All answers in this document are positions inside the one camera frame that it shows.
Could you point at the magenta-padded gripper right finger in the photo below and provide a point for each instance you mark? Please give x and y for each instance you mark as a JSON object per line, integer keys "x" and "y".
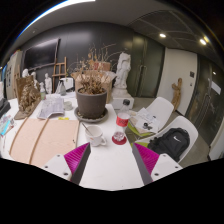
{"x": 146, "y": 158}

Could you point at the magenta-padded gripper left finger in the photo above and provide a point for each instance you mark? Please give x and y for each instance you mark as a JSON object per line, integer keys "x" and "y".
{"x": 77, "y": 156}

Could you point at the clear bottle with red label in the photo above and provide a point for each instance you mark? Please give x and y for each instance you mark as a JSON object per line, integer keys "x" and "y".
{"x": 122, "y": 120}

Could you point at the white printed mug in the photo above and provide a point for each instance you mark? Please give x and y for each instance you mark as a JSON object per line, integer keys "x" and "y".
{"x": 95, "y": 137}

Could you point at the black backpack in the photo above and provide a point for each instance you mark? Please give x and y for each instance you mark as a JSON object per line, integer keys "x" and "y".
{"x": 170, "y": 143}

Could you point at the flat round red coaster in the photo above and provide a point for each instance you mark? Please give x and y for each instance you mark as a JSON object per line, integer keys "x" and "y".
{"x": 119, "y": 142}

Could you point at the light wooden board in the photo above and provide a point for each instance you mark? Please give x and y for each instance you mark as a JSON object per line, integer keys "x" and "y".
{"x": 46, "y": 138}

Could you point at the stack of papers and books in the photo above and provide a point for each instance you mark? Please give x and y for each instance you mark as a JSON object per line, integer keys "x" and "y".
{"x": 145, "y": 120}

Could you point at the small yellow strip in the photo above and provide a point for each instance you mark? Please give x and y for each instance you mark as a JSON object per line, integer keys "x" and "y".
{"x": 63, "y": 118}

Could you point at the printed paper sheets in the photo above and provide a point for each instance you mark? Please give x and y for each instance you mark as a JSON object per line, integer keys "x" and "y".
{"x": 51, "y": 108}

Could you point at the dried plant in grey pot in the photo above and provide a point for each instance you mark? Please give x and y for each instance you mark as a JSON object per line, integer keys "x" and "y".
{"x": 91, "y": 103}

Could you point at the wooden figure sculpture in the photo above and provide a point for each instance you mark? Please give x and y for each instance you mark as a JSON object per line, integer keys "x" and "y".
{"x": 177, "y": 93}

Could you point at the brown carved relief sculpture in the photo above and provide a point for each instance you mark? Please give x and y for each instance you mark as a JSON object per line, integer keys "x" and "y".
{"x": 28, "y": 100}

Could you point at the small white figurine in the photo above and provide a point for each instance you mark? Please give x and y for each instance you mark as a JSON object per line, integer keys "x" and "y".
{"x": 34, "y": 80}
{"x": 48, "y": 84}

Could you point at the wooden easel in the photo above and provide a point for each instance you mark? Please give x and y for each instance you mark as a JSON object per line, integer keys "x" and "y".
{"x": 59, "y": 73}

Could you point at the large white statue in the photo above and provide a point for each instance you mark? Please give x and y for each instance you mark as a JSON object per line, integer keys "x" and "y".
{"x": 122, "y": 70}

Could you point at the round ceiling spot light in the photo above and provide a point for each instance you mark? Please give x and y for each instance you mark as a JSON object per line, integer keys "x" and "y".
{"x": 202, "y": 41}
{"x": 162, "y": 35}

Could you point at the black wall screen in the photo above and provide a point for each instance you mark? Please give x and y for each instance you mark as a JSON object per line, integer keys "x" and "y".
{"x": 40, "y": 53}

